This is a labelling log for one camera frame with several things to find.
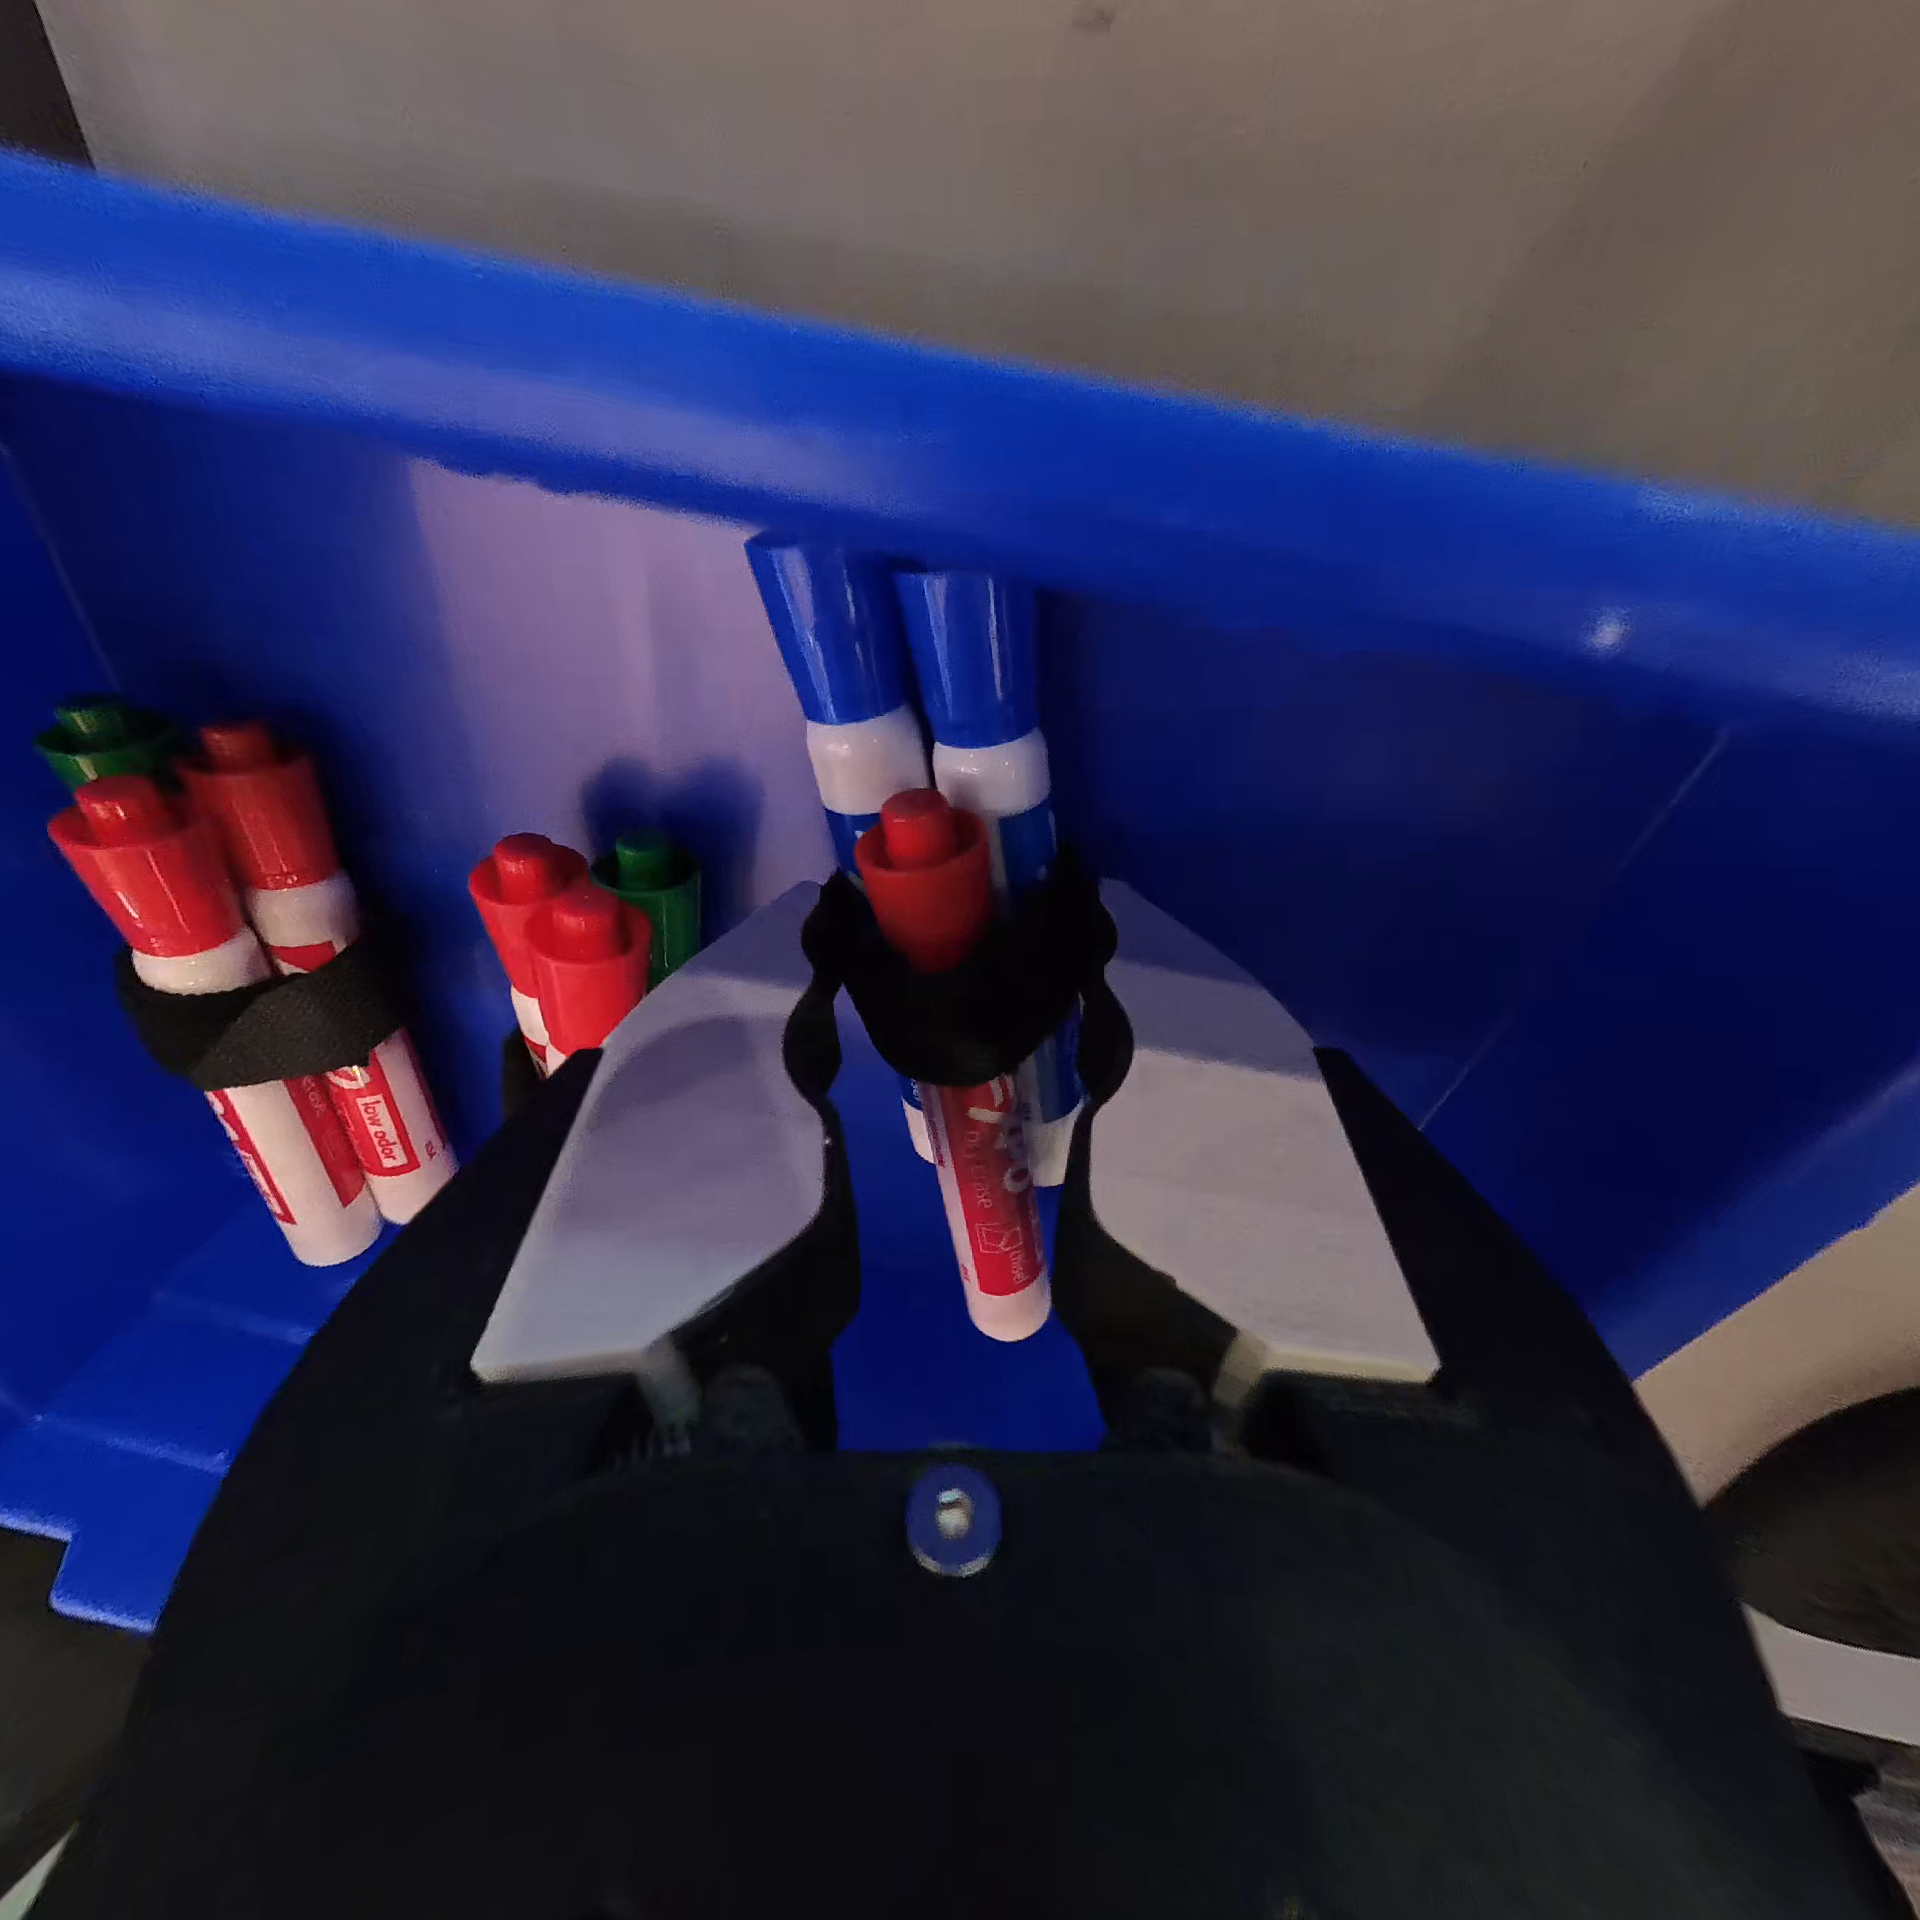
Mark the red dry-erase marker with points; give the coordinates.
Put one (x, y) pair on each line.
(511, 892)
(587, 961)
(991, 1200)
(150, 884)
(271, 818)

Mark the dark rounded object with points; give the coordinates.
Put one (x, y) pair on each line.
(1829, 1515)

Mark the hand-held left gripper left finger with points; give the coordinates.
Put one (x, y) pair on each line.
(662, 1170)

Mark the blue plastic bin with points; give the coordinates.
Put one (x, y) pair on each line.
(1350, 749)

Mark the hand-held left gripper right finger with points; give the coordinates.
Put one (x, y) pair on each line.
(1244, 1170)

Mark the green dry-erase marker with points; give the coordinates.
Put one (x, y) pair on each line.
(652, 884)
(99, 742)

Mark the blue dry-erase marker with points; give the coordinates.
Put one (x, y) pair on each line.
(975, 660)
(832, 644)

